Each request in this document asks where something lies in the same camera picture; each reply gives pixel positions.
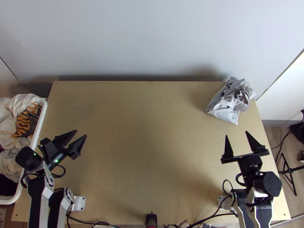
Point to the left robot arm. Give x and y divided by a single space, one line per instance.
35 197

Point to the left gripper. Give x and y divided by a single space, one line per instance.
55 150

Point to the white laundry basket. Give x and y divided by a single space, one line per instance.
10 200

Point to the grey t-shirt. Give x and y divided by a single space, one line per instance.
228 104

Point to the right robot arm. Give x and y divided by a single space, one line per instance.
268 185

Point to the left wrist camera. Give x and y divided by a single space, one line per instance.
48 142

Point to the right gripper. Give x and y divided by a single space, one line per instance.
250 165

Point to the black tripod stand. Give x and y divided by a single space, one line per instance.
286 169

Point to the heap of clothes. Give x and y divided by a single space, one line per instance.
14 133

